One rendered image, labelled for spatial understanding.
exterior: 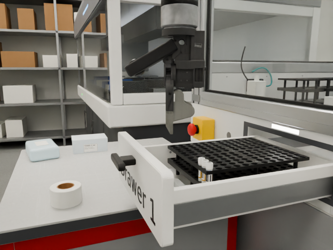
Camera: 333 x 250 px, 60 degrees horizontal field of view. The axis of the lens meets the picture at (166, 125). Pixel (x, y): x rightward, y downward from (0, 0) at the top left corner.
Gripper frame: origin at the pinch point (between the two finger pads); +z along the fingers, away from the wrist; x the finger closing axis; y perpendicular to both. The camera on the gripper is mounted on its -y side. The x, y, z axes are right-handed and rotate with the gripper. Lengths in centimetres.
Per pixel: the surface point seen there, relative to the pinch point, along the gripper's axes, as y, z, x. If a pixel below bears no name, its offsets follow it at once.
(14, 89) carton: -206, 12, 316
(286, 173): 20.1, 5.1, -15.0
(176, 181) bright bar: 1.8, 9.5, -7.7
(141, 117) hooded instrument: -13, 10, 71
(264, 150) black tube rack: 20.1, 4.3, -3.4
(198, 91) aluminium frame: 10.0, -5.1, 39.1
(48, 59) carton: -165, -27, 333
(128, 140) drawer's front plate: -7.7, 1.6, -6.6
